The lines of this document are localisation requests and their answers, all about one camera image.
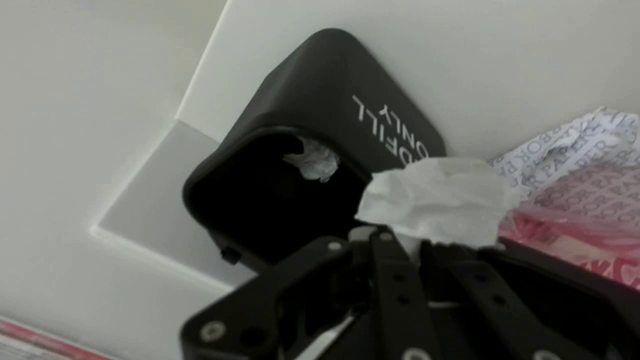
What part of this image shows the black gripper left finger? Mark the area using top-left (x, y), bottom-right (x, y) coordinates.
top-left (178, 223), bottom-right (446, 360)

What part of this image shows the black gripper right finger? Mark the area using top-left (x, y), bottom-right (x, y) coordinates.
top-left (424, 239), bottom-right (640, 360)

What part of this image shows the small white paper scrap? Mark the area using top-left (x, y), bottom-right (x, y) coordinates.
top-left (283, 134), bottom-right (344, 184)

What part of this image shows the white paper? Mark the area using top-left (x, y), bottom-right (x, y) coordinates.
top-left (355, 155), bottom-right (523, 249)

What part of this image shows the black landfill bin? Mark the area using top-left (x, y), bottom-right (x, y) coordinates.
top-left (180, 26), bottom-right (448, 275)

